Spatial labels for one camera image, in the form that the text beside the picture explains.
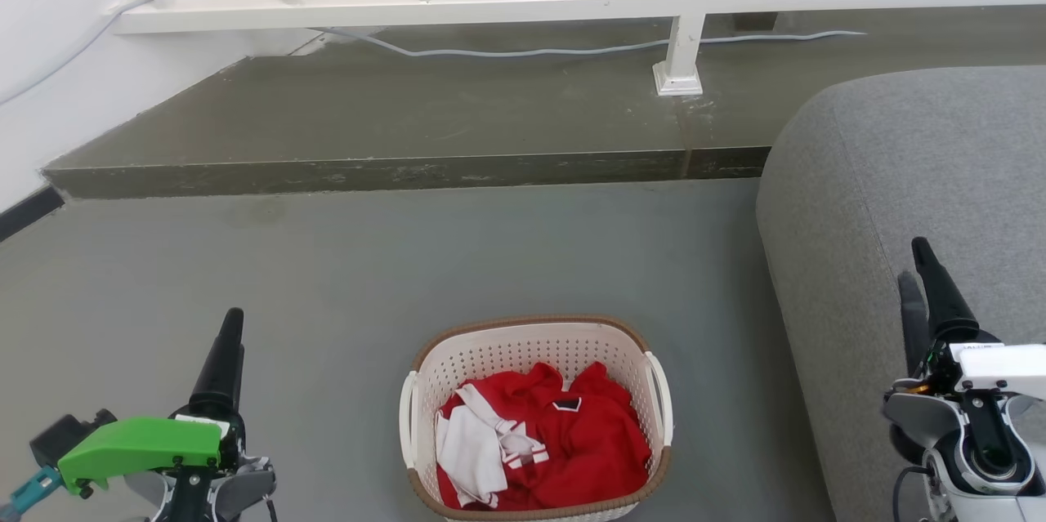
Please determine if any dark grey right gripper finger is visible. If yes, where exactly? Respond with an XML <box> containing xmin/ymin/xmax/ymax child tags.
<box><xmin>897</xmin><ymin>270</ymin><xmax>932</xmax><ymax>380</ymax></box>
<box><xmin>911</xmin><ymin>238</ymin><xmax>980</xmax><ymax>341</ymax></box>

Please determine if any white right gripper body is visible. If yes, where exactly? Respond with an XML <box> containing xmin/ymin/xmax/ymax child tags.
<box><xmin>919</xmin><ymin>330</ymin><xmax>1046</xmax><ymax>400</ymax></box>

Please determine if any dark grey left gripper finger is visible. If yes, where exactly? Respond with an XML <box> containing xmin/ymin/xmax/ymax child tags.
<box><xmin>190</xmin><ymin>308</ymin><xmax>246</xmax><ymax>422</ymax></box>

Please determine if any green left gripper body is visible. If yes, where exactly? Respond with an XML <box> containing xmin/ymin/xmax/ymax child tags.
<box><xmin>57</xmin><ymin>406</ymin><xmax>248</xmax><ymax>498</ymax></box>

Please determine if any white perforated laundry basket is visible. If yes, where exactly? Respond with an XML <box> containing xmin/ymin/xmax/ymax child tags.
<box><xmin>399</xmin><ymin>314</ymin><xmax>674</xmax><ymax>522</ymax></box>

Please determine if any grey fabric sofa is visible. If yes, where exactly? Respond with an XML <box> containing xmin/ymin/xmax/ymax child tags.
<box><xmin>756</xmin><ymin>66</ymin><xmax>1046</xmax><ymax>522</ymax></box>

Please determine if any black baseboard strip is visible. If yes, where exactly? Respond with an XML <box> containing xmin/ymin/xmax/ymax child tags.
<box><xmin>0</xmin><ymin>185</ymin><xmax>65</xmax><ymax>243</ymax></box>

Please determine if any raised concrete step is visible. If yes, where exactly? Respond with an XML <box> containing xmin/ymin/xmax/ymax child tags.
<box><xmin>41</xmin><ymin>6</ymin><xmax>1046</xmax><ymax>200</ymax></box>

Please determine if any red and white jersey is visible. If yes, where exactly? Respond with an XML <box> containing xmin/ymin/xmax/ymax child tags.
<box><xmin>436</xmin><ymin>362</ymin><xmax>653</xmax><ymax>511</ymax></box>

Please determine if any white metal railing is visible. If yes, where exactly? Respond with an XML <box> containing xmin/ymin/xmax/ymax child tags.
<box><xmin>110</xmin><ymin>0</ymin><xmax>1046</xmax><ymax>96</ymax></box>

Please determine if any teal cable connector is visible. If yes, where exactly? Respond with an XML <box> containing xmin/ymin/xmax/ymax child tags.
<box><xmin>0</xmin><ymin>465</ymin><xmax>63</xmax><ymax>517</ymax></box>

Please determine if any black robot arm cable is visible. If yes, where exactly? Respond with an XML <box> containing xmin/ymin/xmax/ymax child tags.
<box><xmin>891</xmin><ymin>465</ymin><xmax>932</xmax><ymax>522</ymax></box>

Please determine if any thin grey wall cable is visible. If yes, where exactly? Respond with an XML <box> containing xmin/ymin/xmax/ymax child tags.
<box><xmin>0</xmin><ymin>1</ymin><xmax>146</xmax><ymax>106</ymax></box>

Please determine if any grey floor cable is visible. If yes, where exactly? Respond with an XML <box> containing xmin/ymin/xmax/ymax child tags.
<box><xmin>311</xmin><ymin>26</ymin><xmax>867</xmax><ymax>59</ymax></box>

